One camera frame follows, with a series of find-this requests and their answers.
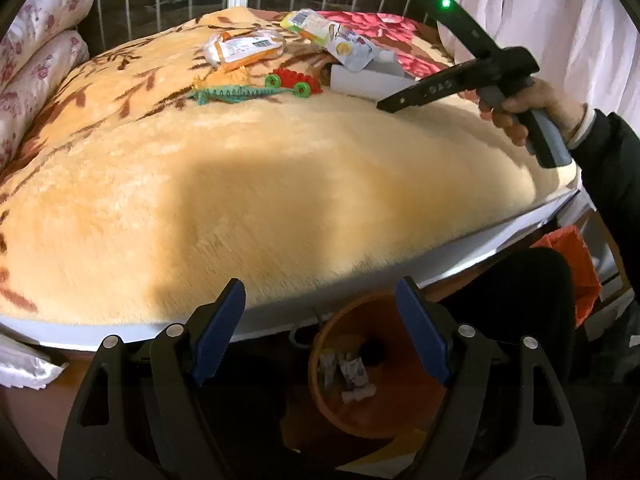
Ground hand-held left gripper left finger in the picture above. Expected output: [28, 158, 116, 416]
[57, 277, 247, 480]

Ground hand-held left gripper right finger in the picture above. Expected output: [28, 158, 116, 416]
[395, 276, 586, 480]

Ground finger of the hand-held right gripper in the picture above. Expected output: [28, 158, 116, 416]
[376, 59, 484, 114]

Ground orange plastic bin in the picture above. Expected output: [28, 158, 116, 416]
[307, 292, 451, 441]

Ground white printed snack wrapper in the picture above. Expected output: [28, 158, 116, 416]
[322, 22, 388, 75]

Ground red toy with green wheels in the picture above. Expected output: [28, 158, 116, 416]
[264, 67, 325, 99]

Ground yellow-green snack packet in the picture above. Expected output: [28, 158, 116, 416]
[280, 9, 341, 43]

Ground orange and white food packet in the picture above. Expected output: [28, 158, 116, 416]
[204, 29, 287, 72]

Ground green toy lizard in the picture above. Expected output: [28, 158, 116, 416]
[187, 82, 296, 107]

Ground person's right forearm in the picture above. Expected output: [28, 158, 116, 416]
[567, 109, 640, 313]

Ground person's right hand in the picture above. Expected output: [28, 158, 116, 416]
[477, 77, 598, 148]

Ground white cardboard box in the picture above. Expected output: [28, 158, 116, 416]
[330, 47, 418, 101]

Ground pale pink curtain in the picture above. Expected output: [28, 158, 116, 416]
[445, 0, 637, 116]

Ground red floral blanket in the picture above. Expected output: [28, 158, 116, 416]
[315, 10, 457, 77]

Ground crumpled white wrapper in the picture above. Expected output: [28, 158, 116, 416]
[320, 347, 377, 404]

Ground person's dark trouser leg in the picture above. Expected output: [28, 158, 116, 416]
[440, 247, 576, 378]

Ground yellow plush printed blanket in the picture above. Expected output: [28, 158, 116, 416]
[0, 5, 583, 352]

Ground orange plastic bag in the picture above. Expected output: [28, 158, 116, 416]
[531, 225, 603, 329]

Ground white satin pillow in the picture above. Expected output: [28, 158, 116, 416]
[0, 332, 69, 391]

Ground floral pillow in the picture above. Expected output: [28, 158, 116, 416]
[0, 30, 91, 171]
[0, 0, 95, 86]

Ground grey cable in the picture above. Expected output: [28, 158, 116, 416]
[289, 307, 327, 349]

